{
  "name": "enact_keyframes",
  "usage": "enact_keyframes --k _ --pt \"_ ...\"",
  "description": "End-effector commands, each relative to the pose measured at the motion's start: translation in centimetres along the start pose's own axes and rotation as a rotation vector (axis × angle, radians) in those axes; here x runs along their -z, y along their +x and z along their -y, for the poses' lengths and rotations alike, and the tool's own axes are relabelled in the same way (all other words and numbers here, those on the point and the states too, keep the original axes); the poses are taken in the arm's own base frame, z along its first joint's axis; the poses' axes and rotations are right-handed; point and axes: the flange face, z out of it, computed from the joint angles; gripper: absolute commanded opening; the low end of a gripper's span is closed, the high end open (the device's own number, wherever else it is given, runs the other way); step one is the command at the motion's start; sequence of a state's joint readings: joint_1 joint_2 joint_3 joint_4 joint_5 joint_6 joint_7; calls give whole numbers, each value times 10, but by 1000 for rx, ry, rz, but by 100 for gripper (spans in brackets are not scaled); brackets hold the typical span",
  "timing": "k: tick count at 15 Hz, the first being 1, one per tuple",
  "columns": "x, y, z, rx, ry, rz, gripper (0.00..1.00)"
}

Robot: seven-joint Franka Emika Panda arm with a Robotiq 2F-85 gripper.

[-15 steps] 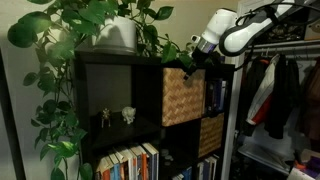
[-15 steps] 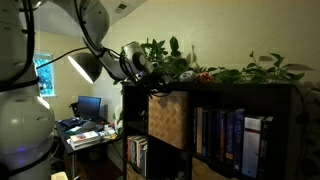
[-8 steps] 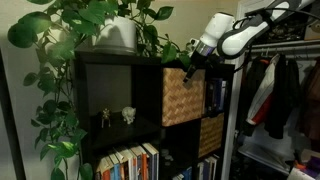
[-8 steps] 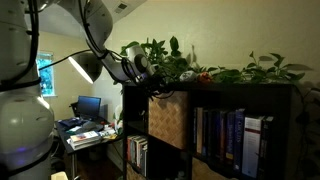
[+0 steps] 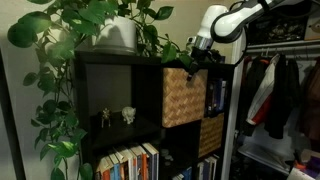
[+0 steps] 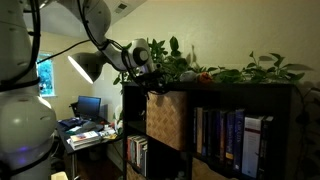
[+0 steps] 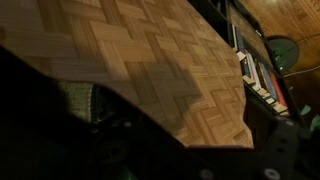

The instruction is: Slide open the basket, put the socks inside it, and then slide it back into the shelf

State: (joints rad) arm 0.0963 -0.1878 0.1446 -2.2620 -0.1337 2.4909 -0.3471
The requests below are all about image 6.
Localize orange spine book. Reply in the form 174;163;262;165
126;135;132;163

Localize white framed window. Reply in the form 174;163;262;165
35;51;57;99

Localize blue hardcover book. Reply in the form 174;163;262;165
233;109;246;172

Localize black thick book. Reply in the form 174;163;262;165
261;116;275;180

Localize colourful booklets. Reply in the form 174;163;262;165
98;127;118;140

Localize white navy book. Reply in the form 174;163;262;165
141;141;149;178

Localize black cube bookshelf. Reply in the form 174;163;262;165
121;80;299;180

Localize orange striped socks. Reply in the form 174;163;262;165
197;71;214;85

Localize ceiling air vent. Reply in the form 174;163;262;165
114;1;130;15

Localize black spine book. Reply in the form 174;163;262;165
209;108;222;160
202;109;211;158

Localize black flat gadget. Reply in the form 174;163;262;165
77;120;105;134

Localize green pothos plant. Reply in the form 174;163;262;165
112;35;314;89

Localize white lamp shade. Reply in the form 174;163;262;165
67;51;111;84

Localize white spine thick book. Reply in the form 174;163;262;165
241;115;265;179

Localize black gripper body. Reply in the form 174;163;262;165
139;67;164;88

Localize stacked paperback books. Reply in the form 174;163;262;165
67;130;103;151

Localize tan spine book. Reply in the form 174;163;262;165
195;106;204;155

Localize cream box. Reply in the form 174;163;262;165
50;170;70;180

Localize blue fabric bundle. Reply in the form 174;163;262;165
59;117;88;130

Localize white flower plant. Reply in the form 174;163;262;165
111;104;125;136

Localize blue book yellow label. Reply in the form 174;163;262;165
225;111;236;165

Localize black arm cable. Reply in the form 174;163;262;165
0;0;161;94

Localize computer monitor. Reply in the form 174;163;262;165
76;95;102;122

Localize dark wooden desk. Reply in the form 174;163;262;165
54;117;125;180

